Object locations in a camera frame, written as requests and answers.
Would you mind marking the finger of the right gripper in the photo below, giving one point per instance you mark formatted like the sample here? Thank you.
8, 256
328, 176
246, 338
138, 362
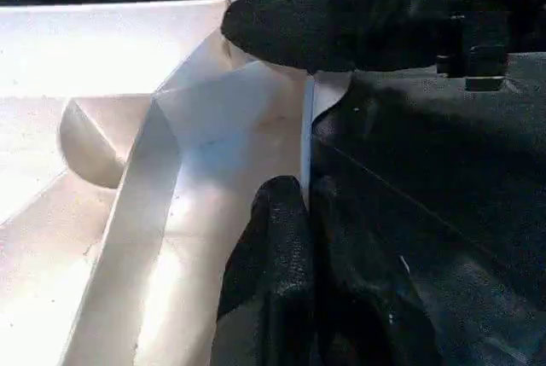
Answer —
332, 24

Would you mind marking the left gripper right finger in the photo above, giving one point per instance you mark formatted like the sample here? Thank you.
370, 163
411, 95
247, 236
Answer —
362, 298

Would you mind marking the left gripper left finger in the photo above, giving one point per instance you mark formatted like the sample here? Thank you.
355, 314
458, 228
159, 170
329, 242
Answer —
273, 276

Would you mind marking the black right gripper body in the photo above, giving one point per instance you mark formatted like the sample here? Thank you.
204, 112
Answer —
482, 20

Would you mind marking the white plastic table top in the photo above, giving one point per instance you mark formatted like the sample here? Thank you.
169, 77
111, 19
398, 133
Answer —
64, 63

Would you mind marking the black mat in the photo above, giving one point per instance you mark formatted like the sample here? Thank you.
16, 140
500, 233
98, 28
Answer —
426, 170

